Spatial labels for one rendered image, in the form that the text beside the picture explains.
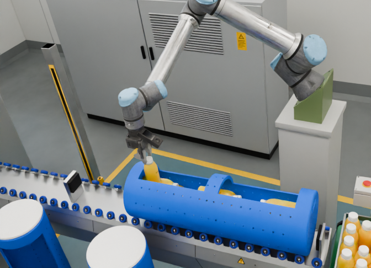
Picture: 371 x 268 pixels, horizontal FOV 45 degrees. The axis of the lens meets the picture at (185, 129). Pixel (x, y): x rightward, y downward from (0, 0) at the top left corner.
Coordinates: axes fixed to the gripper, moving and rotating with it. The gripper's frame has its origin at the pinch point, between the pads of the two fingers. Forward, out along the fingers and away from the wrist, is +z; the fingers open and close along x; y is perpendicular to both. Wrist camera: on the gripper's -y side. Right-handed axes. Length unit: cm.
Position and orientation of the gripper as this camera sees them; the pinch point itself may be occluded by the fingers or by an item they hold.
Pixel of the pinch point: (148, 159)
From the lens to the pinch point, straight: 214.8
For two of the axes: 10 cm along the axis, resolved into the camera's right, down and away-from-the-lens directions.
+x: -3.9, 5.8, -7.2
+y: -9.1, -1.2, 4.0
